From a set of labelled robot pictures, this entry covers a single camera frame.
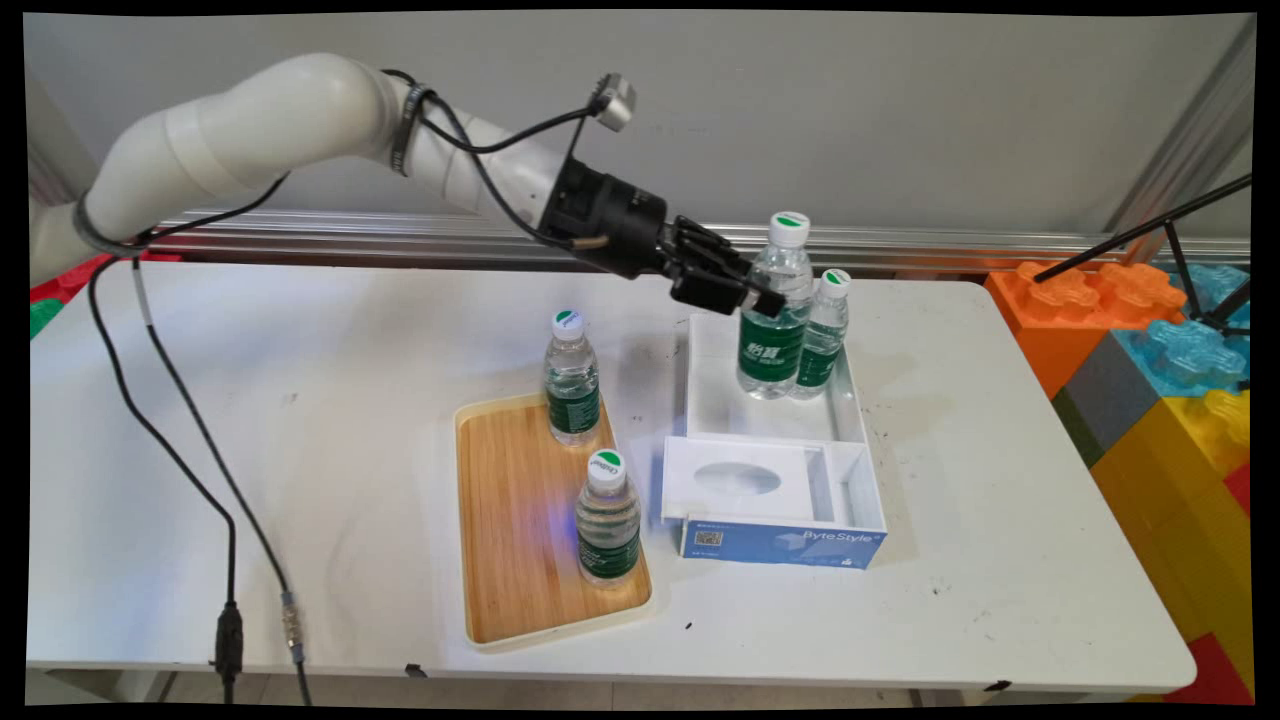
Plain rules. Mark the big yellow toy block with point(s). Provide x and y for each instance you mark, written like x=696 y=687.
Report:
x=1180 y=500

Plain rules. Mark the big orange toy block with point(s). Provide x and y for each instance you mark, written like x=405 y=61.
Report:
x=1060 y=310

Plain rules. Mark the small green-label water bottle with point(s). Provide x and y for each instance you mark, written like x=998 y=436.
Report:
x=772 y=350
x=572 y=400
x=608 y=530
x=828 y=340

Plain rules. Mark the big translucent blue toy block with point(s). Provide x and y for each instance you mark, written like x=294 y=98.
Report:
x=1215 y=285
x=1185 y=355

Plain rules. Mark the black tripod stand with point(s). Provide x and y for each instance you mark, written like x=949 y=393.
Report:
x=1120 y=238

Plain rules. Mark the aluminium wall rail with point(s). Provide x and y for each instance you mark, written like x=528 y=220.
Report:
x=950 y=245

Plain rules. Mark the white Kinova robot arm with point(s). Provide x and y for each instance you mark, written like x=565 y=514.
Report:
x=250 y=120

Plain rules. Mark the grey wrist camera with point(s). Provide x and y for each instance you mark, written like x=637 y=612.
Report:
x=615 y=103

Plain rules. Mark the white open box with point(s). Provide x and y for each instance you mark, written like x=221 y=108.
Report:
x=740 y=415

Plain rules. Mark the big red toy block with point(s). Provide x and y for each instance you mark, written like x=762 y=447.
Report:
x=1215 y=675

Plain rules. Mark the aluminium frame post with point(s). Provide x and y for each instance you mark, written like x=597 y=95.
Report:
x=1190 y=130

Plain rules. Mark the white and blue box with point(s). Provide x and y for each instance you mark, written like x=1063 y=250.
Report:
x=780 y=545

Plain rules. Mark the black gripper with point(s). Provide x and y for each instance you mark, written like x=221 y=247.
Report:
x=610 y=220

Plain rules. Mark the wooden tray with cream rim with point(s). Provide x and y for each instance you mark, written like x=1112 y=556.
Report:
x=515 y=540

